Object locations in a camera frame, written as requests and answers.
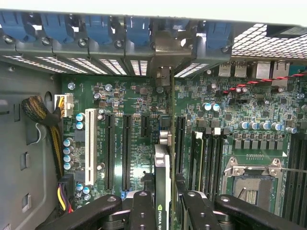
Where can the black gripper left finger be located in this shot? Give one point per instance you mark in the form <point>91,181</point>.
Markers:
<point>144,210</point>

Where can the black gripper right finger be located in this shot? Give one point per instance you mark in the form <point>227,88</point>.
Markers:
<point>199,213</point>

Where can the black RAM slot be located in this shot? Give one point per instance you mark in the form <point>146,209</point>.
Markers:
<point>220,163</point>
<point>302,179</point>
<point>214,167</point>
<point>291,179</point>
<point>207,167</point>

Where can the dark RAM stick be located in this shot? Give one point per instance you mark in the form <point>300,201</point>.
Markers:
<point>197,163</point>

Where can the CPU socket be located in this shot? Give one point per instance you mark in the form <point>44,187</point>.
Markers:
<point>251,191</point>

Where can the long black expansion slot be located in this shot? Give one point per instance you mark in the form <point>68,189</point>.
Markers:
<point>127,153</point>
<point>109,153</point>
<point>181,143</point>

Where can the short black expansion slot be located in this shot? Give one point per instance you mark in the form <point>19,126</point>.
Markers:
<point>145,125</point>

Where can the white expansion slot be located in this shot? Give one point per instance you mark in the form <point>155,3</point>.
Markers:
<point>91,143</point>

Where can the thin locking lever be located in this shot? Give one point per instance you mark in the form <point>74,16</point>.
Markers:
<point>295,170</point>

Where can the green motherboard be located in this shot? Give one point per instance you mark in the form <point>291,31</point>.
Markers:
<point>134,100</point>

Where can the white power connector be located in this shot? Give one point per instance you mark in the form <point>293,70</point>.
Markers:
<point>68,105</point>

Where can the open PC case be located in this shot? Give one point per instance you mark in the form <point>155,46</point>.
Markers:
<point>24,143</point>

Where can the blue slot clip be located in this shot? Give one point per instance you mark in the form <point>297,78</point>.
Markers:
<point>99,30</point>
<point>138,31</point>
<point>218,34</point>
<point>14,24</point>
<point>56,27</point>

